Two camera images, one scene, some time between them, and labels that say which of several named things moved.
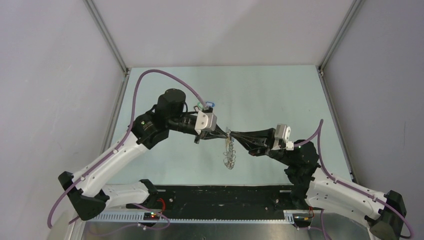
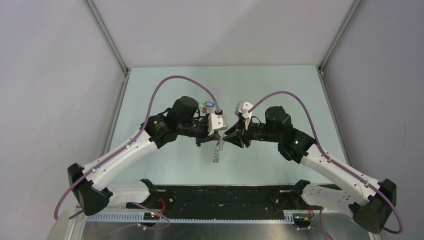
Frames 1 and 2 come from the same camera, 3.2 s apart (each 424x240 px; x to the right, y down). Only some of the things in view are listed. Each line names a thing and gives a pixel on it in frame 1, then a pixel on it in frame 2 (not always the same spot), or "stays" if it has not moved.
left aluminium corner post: [101, 27] stays
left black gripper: [215, 134] stays
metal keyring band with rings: [229, 158] -> [219, 147]
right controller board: [302, 218] stays
